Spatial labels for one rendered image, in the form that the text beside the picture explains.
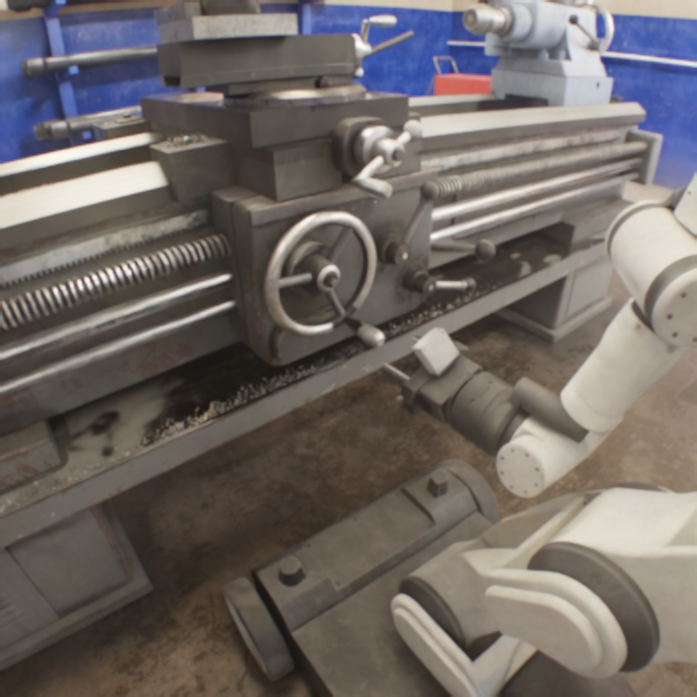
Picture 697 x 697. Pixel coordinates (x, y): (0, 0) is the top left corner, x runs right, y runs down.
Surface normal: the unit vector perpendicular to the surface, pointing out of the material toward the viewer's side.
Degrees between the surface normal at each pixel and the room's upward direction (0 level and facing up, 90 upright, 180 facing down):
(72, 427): 0
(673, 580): 90
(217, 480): 0
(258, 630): 31
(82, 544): 90
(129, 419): 0
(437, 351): 63
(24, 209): 36
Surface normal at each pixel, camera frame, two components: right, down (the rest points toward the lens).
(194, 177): 0.61, 0.43
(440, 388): -0.30, -0.64
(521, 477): -0.78, 0.20
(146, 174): 0.35, -0.42
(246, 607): -0.04, -0.82
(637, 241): -0.87, -0.42
